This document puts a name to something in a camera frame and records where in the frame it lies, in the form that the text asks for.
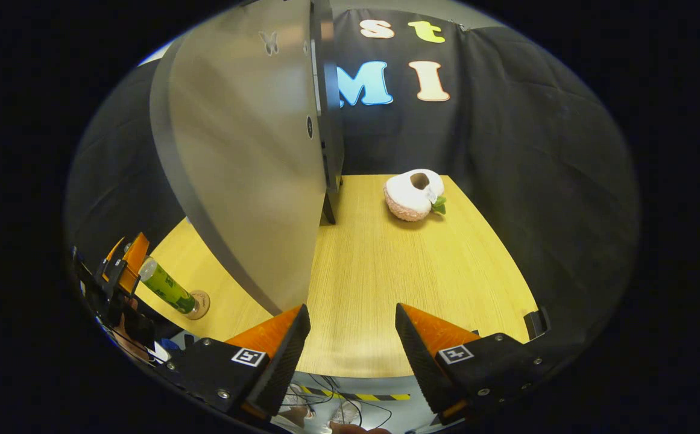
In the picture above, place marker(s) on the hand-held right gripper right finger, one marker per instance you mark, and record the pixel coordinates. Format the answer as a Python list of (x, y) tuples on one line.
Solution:
[(425, 367)]

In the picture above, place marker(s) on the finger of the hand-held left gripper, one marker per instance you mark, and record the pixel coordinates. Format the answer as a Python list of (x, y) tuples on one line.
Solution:
[(113, 262), (135, 256)]

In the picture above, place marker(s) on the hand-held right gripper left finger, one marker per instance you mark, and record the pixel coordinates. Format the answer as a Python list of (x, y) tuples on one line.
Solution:
[(283, 367)]

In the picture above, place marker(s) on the green bottle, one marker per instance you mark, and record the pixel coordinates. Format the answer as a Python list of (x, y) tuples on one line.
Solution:
[(166, 286)]

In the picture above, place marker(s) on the round cork coaster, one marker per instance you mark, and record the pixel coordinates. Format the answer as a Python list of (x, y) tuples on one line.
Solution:
[(202, 304)]

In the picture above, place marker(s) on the white cabinet door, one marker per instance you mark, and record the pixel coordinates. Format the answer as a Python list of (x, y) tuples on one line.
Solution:
[(247, 150)]

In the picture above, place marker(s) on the white shoe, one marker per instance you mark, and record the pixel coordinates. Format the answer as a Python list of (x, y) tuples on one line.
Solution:
[(301, 401), (346, 413)]

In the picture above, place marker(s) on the yellow black floor tape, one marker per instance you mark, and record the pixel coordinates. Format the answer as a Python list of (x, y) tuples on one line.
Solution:
[(380, 397)]

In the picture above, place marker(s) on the black table clamp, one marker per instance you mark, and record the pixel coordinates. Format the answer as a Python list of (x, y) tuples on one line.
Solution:
[(536, 324)]

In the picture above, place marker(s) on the pink white plush toy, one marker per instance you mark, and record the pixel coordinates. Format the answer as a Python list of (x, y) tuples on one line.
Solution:
[(410, 196)]

